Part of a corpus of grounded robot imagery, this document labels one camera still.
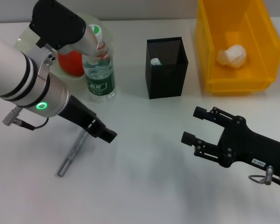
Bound right gripper cable with plugs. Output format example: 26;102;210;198
248;165;280;191

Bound yellow plastic bin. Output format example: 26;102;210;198
195;0;280;94

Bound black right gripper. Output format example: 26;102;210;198
180;106;280;178

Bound black mesh pen holder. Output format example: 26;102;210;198
145;36;189;100

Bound grey marker pen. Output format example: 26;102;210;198
57;130;89;177

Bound clear green-label water bottle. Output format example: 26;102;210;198
82;24;117;103

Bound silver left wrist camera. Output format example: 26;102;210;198
29;0;99;56

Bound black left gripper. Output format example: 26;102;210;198
57;94;118;144

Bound white paper ball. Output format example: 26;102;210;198
216;44;248;70

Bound pale green wavy fruit plate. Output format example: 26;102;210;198
15;13;114;81

